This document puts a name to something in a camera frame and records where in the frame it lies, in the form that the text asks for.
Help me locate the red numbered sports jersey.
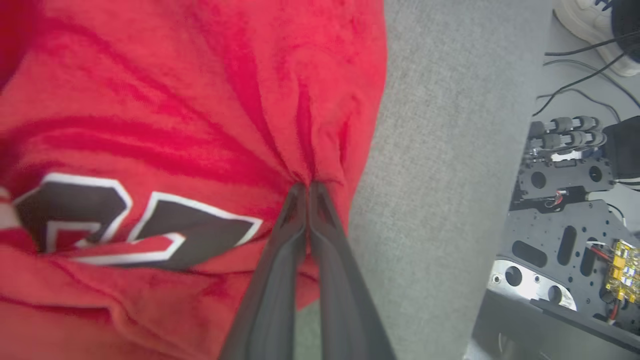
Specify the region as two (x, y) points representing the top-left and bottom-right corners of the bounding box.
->
(0, 0), (389, 360)

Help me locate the silver metal plate with holes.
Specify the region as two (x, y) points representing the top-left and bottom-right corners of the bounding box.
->
(488, 257), (577, 311)

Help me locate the grey roller wheel assembly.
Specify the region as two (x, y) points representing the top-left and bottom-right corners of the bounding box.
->
(529, 115), (604, 152)

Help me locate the black box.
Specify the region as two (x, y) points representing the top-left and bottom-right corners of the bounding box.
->
(602, 115), (640, 181)

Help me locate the black base panel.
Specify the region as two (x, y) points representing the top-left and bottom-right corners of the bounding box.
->
(471, 289), (640, 360)

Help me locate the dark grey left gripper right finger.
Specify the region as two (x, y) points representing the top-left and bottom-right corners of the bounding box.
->
(309, 182), (397, 360)

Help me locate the yellow circuit board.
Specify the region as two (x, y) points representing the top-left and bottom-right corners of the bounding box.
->
(605, 239), (640, 304)

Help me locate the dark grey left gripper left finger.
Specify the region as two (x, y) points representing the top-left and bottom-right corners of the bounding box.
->
(218, 182), (308, 360)

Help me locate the thin black cable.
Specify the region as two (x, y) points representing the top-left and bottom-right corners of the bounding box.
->
(542, 59), (640, 109)

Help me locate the thick black cable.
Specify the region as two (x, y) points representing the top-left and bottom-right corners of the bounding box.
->
(532, 52), (627, 117)
(544, 30), (640, 57)

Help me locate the white sneaker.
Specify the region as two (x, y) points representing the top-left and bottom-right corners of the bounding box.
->
(553, 0), (640, 77)

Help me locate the black perforated chassis plate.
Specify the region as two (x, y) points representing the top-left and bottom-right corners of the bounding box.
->
(500, 154), (640, 337)

